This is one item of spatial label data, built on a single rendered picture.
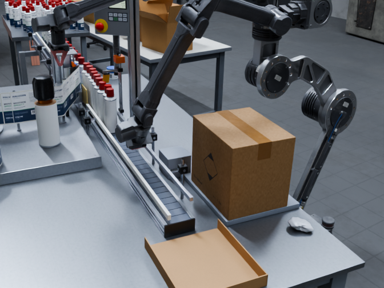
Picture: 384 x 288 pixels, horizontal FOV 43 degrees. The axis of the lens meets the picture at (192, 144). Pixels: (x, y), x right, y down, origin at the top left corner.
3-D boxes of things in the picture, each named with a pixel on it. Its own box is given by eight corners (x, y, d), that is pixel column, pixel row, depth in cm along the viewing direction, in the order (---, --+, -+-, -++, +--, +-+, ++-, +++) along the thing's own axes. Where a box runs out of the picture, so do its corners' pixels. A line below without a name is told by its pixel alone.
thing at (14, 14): (6, 20, 439) (3, -4, 430) (70, 16, 461) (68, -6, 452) (12, 30, 401) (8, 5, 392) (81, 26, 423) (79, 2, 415)
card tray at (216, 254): (144, 247, 152) (144, 236, 150) (218, 228, 162) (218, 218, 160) (183, 312, 128) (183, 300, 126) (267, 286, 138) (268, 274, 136)
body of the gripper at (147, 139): (122, 134, 185) (125, 124, 179) (147, 130, 189) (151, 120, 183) (126, 148, 183) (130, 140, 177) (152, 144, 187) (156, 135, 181)
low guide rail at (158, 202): (86, 107, 242) (86, 103, 241) (88, 107, 243) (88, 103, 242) (167, 220, 154) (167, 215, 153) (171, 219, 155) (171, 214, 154)
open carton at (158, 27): (127, 46, 402) (126, 0, 386) (175, 38, 432) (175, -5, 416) (158, 57, 374) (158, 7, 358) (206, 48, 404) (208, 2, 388)
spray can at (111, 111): (104, 130, 221) (102, 87, 212) (115, 128, 223) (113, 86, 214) (108, 135, 217) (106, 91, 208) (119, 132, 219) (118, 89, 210)
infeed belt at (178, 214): (64, 84, 291) (63, 78, 290) (78, 82, 295) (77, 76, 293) (168, 234, 157) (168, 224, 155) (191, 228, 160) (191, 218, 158)
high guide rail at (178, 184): (100, 95, 243) (100, 92, 242) (102, 95, 243) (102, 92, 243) (189, 201, 155) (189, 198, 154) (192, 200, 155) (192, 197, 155)
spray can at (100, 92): (96, 123, 228) (94, 82, 219) (105, 120, 231) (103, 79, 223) (104, 127, 225) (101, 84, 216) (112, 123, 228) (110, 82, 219)
